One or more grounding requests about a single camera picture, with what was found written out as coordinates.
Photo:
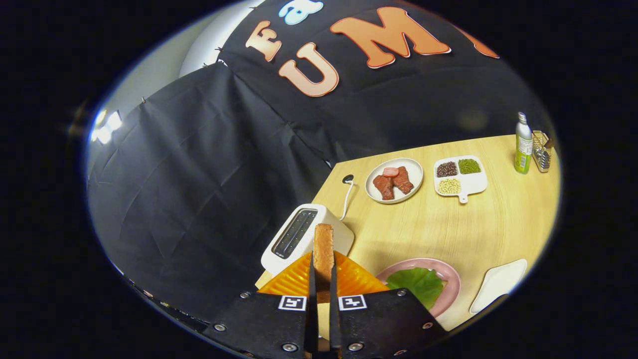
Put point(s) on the red meat slice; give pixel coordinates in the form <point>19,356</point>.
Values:
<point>384,188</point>
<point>402,182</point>

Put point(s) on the small pink sausage slice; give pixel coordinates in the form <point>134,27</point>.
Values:
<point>391,172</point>

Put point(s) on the white toaster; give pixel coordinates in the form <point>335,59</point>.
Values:
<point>339,234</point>

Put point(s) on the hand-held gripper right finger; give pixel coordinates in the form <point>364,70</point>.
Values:
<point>384,324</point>

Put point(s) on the small ceiling light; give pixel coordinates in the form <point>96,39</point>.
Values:
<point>105,127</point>

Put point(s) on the pile of dark beans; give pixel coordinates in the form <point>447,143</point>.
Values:
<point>447,169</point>

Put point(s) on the green lettuce leaf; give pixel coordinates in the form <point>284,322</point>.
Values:
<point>418,284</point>

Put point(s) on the white rectangular plate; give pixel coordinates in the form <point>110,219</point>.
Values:
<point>498,284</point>

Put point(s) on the pile of green beans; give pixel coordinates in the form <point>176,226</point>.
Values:
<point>469,166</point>

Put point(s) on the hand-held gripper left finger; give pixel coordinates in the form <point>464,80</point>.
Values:
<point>264,326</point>

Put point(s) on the pile of yellow soybeans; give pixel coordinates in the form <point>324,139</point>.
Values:
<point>449,186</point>

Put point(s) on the green label metal bottle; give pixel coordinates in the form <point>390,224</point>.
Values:
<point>523,147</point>

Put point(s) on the black backdrop cloth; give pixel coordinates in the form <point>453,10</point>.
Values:
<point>199,174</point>

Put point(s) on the toasted bread slice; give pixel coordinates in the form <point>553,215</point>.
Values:
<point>323,254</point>

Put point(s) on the round white plate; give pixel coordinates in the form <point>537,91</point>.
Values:
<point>416,172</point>

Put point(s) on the white divided dish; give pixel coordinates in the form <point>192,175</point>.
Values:
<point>474,183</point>

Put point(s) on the pink plate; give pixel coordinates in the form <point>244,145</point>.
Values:
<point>452,284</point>

